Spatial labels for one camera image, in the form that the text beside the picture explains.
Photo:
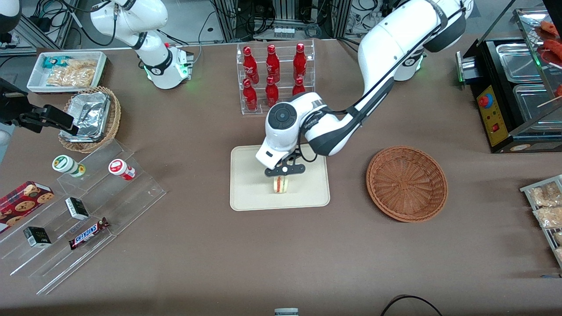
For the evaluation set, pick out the steel warmer pan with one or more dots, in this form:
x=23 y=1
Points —
x=518 y=61
x=533 y=103

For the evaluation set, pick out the small black carton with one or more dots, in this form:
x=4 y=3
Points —
x=77 y=208
x=37 y=237

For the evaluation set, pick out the clear acrylic bottle rack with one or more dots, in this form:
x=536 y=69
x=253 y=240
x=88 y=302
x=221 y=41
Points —
x=259 y=112

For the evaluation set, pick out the white power strip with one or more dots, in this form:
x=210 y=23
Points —
x=284 y=32

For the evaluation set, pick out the beige rectangular tray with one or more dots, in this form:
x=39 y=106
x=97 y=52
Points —
x=250 y=188

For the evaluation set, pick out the clear acrylic stepped display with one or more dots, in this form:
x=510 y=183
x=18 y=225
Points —
x=109 y=206

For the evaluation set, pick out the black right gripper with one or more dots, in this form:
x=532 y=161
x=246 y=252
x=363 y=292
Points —
x=12 y=109

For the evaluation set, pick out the clear bag of snacks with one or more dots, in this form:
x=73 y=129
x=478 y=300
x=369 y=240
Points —
x=559 y=253
x=549 y=217
x=558 y=237
x=546 y=195

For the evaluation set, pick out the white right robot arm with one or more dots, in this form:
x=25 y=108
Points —
x=131 y=22

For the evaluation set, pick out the green lid cup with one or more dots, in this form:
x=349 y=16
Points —
x=63 y=163

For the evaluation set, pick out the red lid cup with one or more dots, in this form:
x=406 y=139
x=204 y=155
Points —
x=118 y=168

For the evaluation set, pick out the aluminium foil container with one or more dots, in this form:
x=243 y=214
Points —
x=90 y=115

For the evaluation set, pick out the red cookie box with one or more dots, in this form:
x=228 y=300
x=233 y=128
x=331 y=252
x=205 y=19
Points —
x=22 y=204

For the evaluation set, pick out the red soda bottle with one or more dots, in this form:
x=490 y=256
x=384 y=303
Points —
x=250 y=97
x=250 y=66
x=298 y=87
x=271 y=93
x=272 y=65
x=300 y=62

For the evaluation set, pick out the white rectangular bin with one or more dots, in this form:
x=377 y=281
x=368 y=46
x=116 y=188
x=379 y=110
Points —
x=37 y=79

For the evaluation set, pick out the clear bag of chips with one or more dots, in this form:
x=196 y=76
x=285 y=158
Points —
x=72 y=74

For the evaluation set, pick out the grey device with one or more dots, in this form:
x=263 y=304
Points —
x=286 y=312

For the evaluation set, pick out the teal snack packet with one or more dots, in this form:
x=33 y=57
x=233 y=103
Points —
x=52 y=62

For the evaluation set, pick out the snickers chocolate bar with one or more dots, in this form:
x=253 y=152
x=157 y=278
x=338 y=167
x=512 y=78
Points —
x=88 y=234

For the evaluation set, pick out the brown round wicker basket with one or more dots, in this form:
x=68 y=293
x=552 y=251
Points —
x=406 y=184

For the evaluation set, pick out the tan wicker basket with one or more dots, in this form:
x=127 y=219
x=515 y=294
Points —
x=113 y=123

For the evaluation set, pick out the triangular sandwich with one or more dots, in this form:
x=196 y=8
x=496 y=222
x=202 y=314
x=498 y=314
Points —
x=281 y=185

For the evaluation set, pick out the aluminium frame rack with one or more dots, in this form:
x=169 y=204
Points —
x=228 y=19

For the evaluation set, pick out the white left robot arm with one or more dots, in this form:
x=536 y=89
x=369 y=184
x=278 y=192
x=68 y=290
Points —
x=395 y=39

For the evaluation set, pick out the red sausage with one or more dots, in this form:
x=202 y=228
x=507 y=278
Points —
x=552 y=28
x=554 y=47

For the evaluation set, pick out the black food warmer machine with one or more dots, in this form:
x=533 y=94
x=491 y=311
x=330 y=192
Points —
x=494 y=118

